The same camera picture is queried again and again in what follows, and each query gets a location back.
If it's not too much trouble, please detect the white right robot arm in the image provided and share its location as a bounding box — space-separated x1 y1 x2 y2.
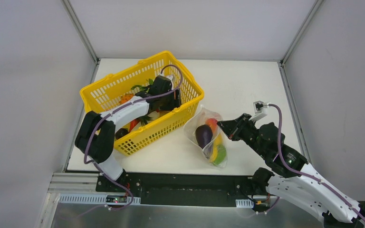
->
217 114 365 228

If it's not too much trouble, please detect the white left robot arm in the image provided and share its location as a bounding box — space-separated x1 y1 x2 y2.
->
75 75 181 192

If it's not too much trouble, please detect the yellow plastic shopping basket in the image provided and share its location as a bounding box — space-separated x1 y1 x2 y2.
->
80 51 204 156

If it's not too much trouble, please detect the orange toy pineapple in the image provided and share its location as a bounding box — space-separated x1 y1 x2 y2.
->
116 94 153 126

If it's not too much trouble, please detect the clear zip top bag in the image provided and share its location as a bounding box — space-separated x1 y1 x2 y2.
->
183 105 228 168

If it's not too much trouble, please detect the green toy pepper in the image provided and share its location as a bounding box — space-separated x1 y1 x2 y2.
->
213 144 227 165

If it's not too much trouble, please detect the small red toy chili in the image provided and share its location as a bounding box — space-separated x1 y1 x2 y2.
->
129 119 140 132

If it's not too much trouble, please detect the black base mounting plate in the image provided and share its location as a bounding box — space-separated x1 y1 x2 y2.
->
96 171 276 209

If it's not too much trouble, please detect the purple toy eggplant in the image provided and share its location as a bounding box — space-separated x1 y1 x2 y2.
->
195 124 213 149

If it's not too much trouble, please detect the orange toy peach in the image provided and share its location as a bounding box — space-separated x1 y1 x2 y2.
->
205 118 218 135

